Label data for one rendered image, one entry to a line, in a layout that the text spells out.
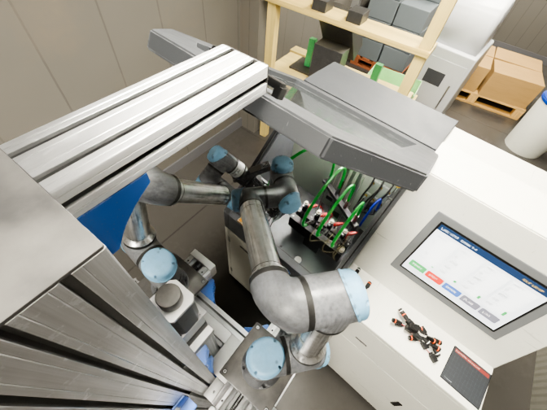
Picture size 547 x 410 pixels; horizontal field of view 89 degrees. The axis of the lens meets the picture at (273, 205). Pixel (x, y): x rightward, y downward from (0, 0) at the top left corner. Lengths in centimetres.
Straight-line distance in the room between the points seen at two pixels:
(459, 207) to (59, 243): 113
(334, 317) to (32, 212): 52
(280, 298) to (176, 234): 212
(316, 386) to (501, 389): 134
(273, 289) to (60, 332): 40
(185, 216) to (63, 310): 248
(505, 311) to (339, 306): 88
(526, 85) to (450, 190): 425
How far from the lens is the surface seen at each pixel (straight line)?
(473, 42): 393
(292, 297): 59
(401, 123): 142
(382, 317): 143
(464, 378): 154
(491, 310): 141
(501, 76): 524
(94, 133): 35
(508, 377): 296
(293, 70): 308
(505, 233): 122
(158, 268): 110
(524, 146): 478
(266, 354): 98
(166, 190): 82
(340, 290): 62
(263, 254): 68
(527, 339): 148
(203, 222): 268
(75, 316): 30
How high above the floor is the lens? 223
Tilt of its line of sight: 53 degrees down
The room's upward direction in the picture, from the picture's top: 9 degrees clockwise
